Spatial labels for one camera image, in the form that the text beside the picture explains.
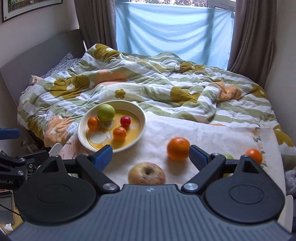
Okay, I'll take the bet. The small red tomato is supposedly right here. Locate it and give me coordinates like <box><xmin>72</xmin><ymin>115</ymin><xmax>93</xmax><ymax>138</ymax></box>
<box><xmin>120</xmin><ymin>116</ymin><xmax>131</xmax><ymax>128</ymax></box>

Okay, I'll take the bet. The large brownish apple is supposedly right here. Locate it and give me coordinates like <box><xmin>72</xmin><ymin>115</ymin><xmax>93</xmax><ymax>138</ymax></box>
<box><xmin>128</xmin><ymin>162</ymin><xmax>166</xmax><ymax>185</ymax></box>

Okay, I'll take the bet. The small orange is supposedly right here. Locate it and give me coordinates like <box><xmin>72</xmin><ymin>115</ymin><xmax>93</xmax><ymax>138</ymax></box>
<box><xmin>245</xmin><ymin>149</ymin><xmax>263</xmax><ymax>165</ymax></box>

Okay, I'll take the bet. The small green apple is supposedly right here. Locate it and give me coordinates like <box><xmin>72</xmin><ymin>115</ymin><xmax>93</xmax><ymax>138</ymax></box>
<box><xmin>97</xmin><ymin>103</ymin><xmax>115</xmax><ymax>122</ymax></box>

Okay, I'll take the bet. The small orange mandarin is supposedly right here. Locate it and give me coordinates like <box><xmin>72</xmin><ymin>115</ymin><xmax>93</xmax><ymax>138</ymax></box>
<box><xmin>87</xmin><ymin>117</ymin><xmax>100</xmax><ymax>131</ymax></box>

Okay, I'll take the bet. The framed wall picture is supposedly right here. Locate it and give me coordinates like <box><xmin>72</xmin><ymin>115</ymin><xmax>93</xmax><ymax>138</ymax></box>
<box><xmin>1</xmin><ymin>0</ymin><xmax>63</xmax><ymax>23</ymax></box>

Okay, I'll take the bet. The white embossed cloth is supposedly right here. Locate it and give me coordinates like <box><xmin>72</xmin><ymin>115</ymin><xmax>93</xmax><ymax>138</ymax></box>
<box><xmin>103</xmin><ymin>113</ymin><xmax>285</xmax><ymax>192</ymax></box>

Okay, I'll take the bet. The grey patterned pillow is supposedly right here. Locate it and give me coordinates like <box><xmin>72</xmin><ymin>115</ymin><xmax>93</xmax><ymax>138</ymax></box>
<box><xmin>42</xmin><ymin>52</ymin><xmax>80</xmax><ymax>78</ymax></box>

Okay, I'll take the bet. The light blue window sheet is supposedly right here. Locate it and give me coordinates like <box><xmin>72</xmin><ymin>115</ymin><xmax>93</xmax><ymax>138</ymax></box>
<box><xmin>115</xmin><ymin>1</ymin><xmax>234</xmax><ymax>69</ymax></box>

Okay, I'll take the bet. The brown right curtain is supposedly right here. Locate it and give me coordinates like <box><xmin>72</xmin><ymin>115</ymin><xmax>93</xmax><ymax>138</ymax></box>
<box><xmin>227</xmin><ymin>0</ymin><xmax>278</xmax><ymax>87</ymax></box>

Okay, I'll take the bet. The grey bed headboard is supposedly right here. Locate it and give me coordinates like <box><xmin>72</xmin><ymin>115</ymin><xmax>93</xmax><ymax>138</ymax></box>
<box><xmin>1</xmin><ymin>29</ymin><xmax>85</xmax><ymax>106</ymax></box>

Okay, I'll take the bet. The brown left curtain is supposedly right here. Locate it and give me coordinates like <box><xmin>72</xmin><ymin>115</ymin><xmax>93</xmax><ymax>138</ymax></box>
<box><xmin>74</xmin><ymin>0</ymin><xmax>117</xmax><ymax>49</ymax></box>

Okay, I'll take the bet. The brown curtain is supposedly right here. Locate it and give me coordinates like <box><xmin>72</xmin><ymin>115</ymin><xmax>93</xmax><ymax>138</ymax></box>
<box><xmin>227</xmin><ymin>0</ymin><xmax>278</xmax><ymax>87</ymax></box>
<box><xmin>74</xmin><ymin>0</ymin><xmax>117</xmax><ymax>49</ymax></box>

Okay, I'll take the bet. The green striped floral duvet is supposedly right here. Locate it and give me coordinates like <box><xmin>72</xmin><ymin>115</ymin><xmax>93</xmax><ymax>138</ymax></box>
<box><xmin>17</xmin><ymin>44</ymin><xmax>295</xmax><ymax>155</ymax></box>

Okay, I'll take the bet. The large orange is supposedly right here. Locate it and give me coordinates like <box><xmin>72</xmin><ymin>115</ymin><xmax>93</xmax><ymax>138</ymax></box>
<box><xmin>166</xmin><ymin>137</ymin><xmax>190</xmax><ymax>162</ymax></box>

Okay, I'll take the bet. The cream yellow bear bowl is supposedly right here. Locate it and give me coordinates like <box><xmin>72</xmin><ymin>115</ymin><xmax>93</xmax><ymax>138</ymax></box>
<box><xmin>77</xmin><ymin>100</ymin><xmax>147</xmax><ymax>153</ymax></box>

